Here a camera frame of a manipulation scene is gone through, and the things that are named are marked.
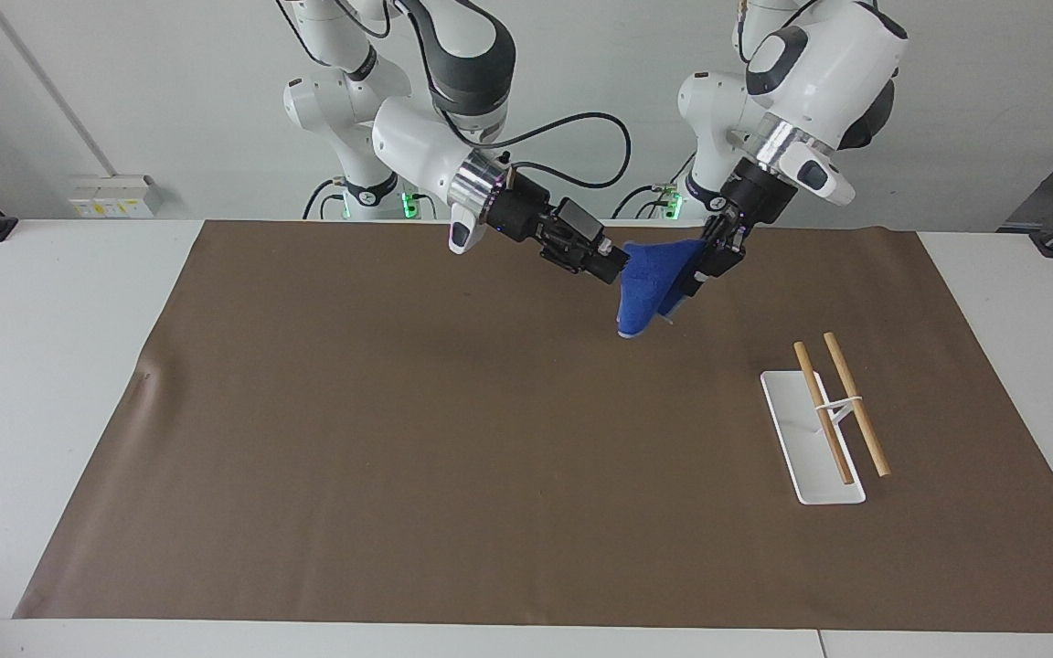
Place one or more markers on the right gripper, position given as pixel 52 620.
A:
pixel 519 208

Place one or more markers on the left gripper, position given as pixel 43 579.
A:
pixel 757 194

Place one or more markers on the blue towel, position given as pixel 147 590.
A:
pixel 650 283

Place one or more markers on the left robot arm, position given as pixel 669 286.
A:
pixel 819 82

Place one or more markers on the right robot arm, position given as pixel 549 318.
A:
pixel 417 137

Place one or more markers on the white rack with wooden rods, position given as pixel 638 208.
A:
pixel 814 439

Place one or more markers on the white wall socket box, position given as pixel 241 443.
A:
pixel 115 196

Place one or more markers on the white wall conduit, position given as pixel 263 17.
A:
pixel 51 87

